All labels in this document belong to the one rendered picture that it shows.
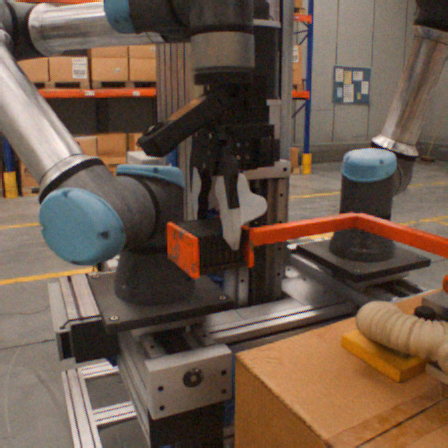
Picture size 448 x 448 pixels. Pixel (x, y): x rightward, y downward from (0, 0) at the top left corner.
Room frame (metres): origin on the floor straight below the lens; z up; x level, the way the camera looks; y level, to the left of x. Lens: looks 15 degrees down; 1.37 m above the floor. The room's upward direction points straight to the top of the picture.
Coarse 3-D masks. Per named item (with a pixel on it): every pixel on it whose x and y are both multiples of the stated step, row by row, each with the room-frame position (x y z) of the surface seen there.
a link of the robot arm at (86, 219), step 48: (0, 0) 0.80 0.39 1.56; (0, 48) 0.72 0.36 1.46; (0, 96) 0.66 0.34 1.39; (48, 144) 0.64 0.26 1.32; (48, 192) 0.60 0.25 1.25; (96, 192) 0.59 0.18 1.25; (144, 192) 0.67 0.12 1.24; (48, 240) 0.59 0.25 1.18; (96, 240) 0.56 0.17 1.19; (144, 240) 0.67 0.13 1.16
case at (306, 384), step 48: (336, 336) 0.53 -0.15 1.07; (240, 384) 0.47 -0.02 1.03; (288, 384) 0.42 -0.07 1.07; (336, 384) 0.42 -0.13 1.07; (384, 384) 0.41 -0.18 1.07; (432, 384) 0.41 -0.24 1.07; (240, 432) 0.47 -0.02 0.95; (288, 432) 0.38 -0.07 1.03; (336, 432) 0.34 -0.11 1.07; (384, 432) 0.34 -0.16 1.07; (432, 432) 0.33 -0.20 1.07
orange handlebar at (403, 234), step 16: (288, 224) 0.60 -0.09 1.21; (304, 224) 0.60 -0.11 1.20; (320, 224) 0.61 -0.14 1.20; (336, 224) 0.63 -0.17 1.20; (352, 224) 0.64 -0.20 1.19; (368, 224) 0.63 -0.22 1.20; (384, 224) 0.60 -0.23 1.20; (400, 224) 0.59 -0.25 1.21; (256, 240) 0.56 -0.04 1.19; (272, 240) 0.58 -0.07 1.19; (400, 240) 0.57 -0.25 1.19; (416, 240) 0.55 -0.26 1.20; (432, 240) 0.53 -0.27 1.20
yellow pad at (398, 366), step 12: (408, 312) 0.56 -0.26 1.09; (420, 312) 0.50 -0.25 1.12; (432, 312) 0.50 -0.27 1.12; (348, 336) 0.49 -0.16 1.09; (360, 336) 0.49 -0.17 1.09; (348, 348) 0.49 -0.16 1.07; (360, 348) 0.47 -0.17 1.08; (372, 348) 0.46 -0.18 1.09; (384, 348) 0.46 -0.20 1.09; (372, 360) 0.45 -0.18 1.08; (384, 360) 0.44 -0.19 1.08; (396, 360) 0.44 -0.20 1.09; (408, 360) 0.43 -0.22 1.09; (420, 360) 0.43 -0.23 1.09; (384, 372) 0.43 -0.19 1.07; (396, 372) 0.42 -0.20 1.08; (408, 372) 0.42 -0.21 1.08; (420, 372) 0.43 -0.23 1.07
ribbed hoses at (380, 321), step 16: (368, 304) 0.46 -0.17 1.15; (384, 304) 0.46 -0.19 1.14; (368, 320) 0.43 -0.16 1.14; (384, 320) 0.42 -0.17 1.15; (400, 320) 0.40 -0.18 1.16; (416, 320) 0.40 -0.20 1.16; (368, 336) 0.43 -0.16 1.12; (384, 336) 0.40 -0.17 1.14; (400, 336) 0.39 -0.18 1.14; (416, 336) 0.38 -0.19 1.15; (432, 336) 0.38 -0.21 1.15; (416, 352) 0.38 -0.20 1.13; (432, 352) 0.37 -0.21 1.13
